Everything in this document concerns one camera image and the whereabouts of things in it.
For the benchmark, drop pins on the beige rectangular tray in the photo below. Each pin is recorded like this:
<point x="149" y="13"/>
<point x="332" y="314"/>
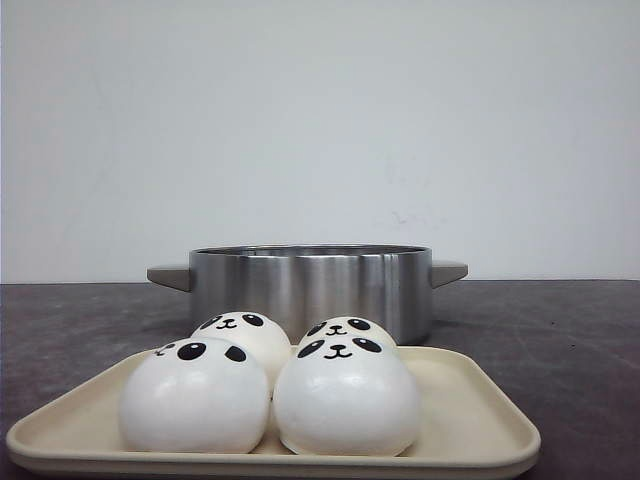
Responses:
<point x="470" y="430"/>

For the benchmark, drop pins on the panda bun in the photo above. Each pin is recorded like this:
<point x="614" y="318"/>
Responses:
<point x="195" y="395"/>
<point x="348" y="396"/>
<point x="256" y="333"/>
<point x="337" y="328"/>

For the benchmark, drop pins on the stainless steel steamer pot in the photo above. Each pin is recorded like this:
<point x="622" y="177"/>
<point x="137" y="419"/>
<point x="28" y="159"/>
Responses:
<point x="299" y="286"/>

